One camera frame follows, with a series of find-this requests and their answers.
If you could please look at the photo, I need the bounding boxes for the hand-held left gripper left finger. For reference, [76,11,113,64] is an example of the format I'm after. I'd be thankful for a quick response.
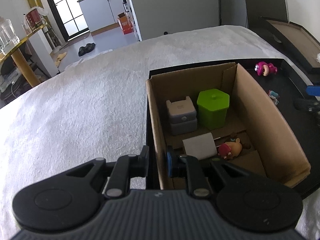
[65,145,150,200]

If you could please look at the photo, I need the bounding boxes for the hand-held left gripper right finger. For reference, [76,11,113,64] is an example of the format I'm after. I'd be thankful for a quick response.
[167,151,253,198]

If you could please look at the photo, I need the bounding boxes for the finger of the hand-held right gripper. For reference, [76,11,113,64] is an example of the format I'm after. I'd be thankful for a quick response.
[294,98,320,116]
[306,85,320,98]

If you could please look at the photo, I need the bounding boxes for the black shallow tray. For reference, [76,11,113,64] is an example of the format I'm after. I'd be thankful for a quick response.
[147,58,320,201]

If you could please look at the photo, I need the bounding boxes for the white rectangular block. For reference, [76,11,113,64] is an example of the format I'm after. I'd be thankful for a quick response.
[182,132,218,159]

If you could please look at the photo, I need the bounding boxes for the small teal pink figure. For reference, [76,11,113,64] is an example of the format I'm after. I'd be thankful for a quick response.
[268,90,281,105]

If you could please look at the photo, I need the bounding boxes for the brown cardboard box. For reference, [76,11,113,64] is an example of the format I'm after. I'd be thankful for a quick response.
[146,62,311,191]

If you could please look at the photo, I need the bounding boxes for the grey toy box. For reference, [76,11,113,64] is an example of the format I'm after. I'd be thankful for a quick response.
[165,96,198,136]

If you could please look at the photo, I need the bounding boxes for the orange doll figure red hair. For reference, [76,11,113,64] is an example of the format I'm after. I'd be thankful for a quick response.
[218,137,244,161]

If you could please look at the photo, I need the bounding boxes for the green hexagonal toy box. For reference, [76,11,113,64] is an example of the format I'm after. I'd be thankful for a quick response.
[197,88,231,131]

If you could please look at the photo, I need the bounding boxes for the pink bear figure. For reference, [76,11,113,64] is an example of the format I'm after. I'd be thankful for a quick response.
[254,60,278,77]

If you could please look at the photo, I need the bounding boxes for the white fluffy blanket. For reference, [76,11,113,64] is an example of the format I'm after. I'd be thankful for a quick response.
[0,25,320,240]

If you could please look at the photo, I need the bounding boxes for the dark grey chair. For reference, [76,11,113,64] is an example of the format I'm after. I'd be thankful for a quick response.
[242,0,291,30]

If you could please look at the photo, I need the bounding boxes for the white floor mat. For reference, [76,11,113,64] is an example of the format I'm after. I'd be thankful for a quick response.
[65,49,113,70]

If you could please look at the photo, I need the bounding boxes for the black slippers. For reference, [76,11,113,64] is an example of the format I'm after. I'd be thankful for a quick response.
[78,43,96,57]

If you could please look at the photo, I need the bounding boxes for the yellow slippers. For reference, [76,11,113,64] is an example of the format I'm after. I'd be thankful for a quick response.
[53,52,68,67]

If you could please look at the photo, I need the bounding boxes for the orange carton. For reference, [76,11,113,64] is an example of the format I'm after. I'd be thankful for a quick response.
[117,12,134,35]

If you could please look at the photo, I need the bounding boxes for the white kitchen cabinet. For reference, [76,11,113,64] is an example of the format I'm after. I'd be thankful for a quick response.
[77,0,131,33]

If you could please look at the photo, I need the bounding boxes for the round gold-edged table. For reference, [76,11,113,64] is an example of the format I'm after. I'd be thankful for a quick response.
[0,21,49,88]

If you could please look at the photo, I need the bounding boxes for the black-framed glass door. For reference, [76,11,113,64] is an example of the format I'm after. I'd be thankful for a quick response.
[40,0,91,39]

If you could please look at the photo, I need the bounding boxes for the red box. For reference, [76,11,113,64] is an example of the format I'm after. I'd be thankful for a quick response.
[25,8,43,29]

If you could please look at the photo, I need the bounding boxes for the clear glass jars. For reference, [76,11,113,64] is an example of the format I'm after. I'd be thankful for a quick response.
[0,17,21,53]

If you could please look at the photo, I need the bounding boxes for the black frame with brown board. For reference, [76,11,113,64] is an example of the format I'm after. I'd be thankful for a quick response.
[258,17,320,74]

